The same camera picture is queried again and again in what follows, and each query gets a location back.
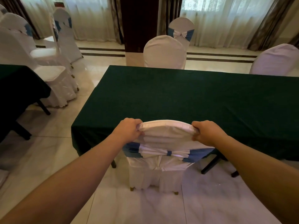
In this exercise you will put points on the dark wooden pillar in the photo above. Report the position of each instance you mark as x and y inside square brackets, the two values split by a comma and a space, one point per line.
[139, 25]

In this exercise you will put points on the person's left forearm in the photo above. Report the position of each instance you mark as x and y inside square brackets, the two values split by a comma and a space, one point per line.
[65, 184]

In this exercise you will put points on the brown drape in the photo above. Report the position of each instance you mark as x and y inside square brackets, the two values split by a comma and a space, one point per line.
[16, 9]
[167, 11]
[271, 23]
[116, 20]

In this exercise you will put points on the table with green cloth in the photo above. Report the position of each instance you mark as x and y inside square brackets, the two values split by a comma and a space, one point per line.
[186, 102]

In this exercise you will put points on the person's left hand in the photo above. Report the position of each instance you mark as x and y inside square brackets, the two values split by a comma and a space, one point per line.
[126, 131]

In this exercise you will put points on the person's left fingers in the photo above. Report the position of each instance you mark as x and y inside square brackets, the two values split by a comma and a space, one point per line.
[136, 123]

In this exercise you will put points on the table with dark cloth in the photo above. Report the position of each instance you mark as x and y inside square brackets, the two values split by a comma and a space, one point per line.
[16, 90]

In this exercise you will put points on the person's right fingers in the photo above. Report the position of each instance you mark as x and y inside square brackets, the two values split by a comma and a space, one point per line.
[197, 128]

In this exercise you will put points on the plain white covered chair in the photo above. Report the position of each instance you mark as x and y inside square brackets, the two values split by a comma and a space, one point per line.
[53, 79]
[276, 60]
[164, 53]

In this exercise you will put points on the sheer white curtain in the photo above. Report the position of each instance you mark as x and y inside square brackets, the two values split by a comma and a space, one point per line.
[88, 18]
[224, 20]

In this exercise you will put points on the person's right forearm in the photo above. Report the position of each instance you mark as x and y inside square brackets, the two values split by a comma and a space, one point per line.
[261, 174]

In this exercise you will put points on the blue sash with white bow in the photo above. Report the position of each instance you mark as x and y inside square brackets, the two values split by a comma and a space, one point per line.
[200, 155]
[181, 33]

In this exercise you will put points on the person's right hand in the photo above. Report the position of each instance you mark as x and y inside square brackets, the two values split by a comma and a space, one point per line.
[210, 134]

